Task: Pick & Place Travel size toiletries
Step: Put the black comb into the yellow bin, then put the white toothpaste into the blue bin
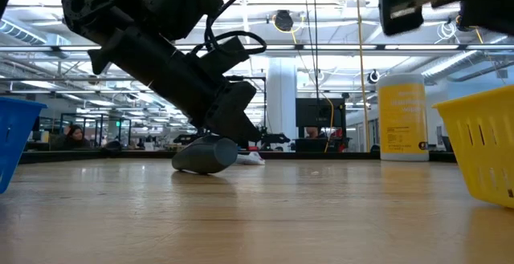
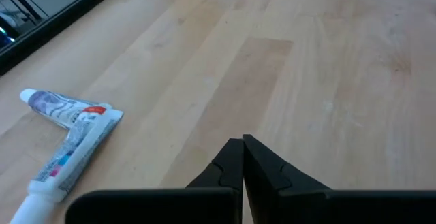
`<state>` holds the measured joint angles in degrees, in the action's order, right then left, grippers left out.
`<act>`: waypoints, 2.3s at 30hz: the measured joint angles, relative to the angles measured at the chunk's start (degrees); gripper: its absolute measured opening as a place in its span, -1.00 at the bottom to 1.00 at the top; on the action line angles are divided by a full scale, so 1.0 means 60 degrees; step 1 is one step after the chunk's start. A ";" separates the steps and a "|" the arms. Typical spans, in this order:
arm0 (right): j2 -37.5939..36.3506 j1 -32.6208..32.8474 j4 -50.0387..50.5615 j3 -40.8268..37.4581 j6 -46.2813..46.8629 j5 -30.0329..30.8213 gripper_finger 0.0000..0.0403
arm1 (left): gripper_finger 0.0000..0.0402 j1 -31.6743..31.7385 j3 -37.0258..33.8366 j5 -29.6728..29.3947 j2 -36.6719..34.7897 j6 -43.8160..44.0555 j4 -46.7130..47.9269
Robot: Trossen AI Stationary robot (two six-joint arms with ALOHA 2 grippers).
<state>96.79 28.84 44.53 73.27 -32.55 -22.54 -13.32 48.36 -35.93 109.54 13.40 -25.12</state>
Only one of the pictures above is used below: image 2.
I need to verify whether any white toothpaste tube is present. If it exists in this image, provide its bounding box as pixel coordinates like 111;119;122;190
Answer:
9;108;124;224
19;88;113;129

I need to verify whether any black aluminium table frame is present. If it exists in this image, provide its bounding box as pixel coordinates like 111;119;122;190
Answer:
0;0;132;77

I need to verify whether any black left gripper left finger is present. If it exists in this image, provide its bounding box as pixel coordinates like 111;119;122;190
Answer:
65;138;245;224

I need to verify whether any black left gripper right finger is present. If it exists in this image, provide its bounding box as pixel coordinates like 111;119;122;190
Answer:
243;134;436;224

